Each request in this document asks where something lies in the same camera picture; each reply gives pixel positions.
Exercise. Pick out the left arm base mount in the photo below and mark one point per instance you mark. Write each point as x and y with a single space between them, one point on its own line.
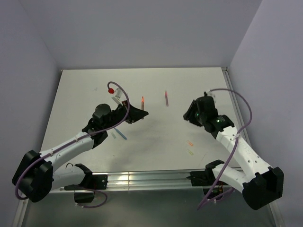
94 184

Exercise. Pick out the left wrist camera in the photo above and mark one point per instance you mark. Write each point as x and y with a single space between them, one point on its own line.
116 95

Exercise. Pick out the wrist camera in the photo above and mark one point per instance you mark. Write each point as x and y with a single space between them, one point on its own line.
209 93
116 95

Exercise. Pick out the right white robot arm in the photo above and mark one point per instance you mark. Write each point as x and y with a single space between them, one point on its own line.
259 183

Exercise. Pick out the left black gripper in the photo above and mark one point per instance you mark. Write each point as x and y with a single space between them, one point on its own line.
135 114

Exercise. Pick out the blue pen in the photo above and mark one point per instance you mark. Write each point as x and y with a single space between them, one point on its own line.
121 134

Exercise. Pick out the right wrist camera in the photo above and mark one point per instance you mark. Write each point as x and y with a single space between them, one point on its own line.
209 93

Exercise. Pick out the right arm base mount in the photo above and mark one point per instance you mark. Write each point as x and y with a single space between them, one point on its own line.
207 178

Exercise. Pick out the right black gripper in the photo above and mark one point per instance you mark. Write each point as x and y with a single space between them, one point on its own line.
189 114

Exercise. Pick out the orange pen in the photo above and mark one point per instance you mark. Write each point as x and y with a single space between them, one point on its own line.
142 103

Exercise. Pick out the pink pen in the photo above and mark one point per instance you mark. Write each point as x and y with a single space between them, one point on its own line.
166 98

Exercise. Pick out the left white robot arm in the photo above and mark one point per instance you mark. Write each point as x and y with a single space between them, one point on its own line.
38 174

